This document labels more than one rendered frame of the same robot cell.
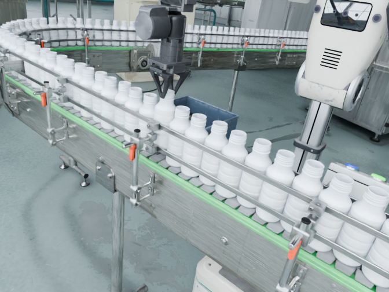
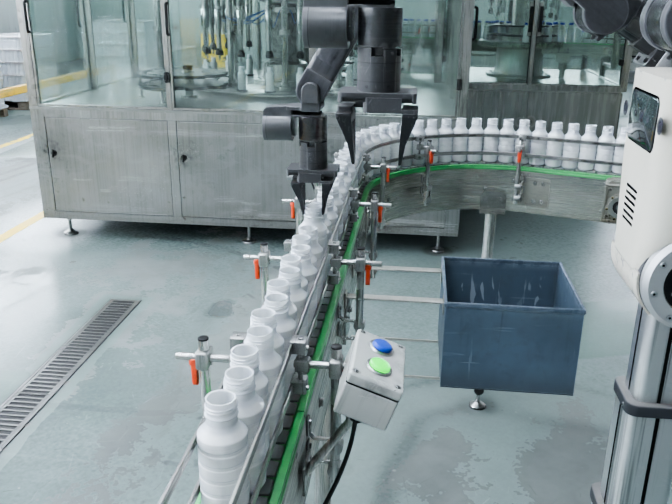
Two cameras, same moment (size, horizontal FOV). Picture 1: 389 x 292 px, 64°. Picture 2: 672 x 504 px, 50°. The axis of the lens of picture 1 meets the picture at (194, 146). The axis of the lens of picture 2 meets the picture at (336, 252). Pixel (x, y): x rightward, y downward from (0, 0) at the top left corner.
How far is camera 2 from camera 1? 1.20 m
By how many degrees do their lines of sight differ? 55
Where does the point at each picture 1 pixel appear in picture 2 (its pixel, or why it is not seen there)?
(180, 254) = not seen: outside the picture
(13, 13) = (595, 110)
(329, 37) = (631, 162)
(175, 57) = (305, 163)
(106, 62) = (557, 196)
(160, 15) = (278, 114)
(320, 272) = not seen: hidden behind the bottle
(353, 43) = (644, 175)
